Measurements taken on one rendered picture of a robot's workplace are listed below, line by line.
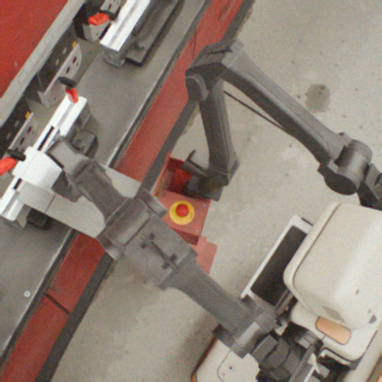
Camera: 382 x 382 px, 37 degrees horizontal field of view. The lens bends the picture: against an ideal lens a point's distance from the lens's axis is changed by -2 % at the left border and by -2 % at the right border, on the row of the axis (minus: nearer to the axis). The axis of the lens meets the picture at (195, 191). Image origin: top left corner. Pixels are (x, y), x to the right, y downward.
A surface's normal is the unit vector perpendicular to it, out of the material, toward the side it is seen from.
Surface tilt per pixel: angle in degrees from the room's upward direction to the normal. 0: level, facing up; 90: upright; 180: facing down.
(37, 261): 0
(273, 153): 0
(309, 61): 0
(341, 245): 42
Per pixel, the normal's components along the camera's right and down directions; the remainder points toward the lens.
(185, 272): 0.62, 0.50
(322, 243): -0.51, -0.61
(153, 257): -0.14, -0.25
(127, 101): 0.06, -0.33
